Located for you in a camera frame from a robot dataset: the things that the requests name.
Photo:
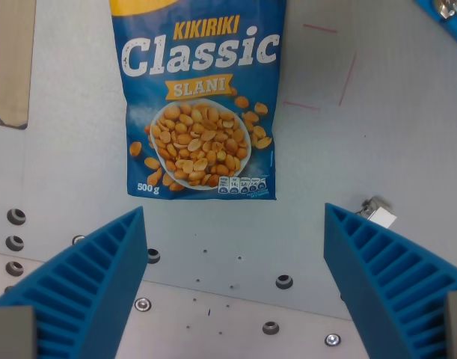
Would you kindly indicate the blue plastic part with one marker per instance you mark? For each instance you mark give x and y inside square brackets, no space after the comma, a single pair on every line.
[454,30]

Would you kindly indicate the blue Kikiriki Classic peanut bag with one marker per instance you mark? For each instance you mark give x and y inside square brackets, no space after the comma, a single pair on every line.
[198,112]

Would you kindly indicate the shiny silver screw head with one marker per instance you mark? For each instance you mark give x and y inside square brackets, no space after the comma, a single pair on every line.
[143,304]
[332,339]

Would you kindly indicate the light wooden board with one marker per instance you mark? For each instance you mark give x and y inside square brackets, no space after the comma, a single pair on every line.
[13,67]

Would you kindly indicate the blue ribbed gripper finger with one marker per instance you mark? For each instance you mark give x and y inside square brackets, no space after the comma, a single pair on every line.
[385,284]
[82,284]

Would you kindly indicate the small white metal block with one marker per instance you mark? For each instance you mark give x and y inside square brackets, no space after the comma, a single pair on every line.
[379,214]

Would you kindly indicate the silver metal clip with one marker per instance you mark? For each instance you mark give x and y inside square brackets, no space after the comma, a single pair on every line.
[450,7]

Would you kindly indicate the grey metal base plate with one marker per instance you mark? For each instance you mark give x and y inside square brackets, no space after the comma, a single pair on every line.
[220,329]

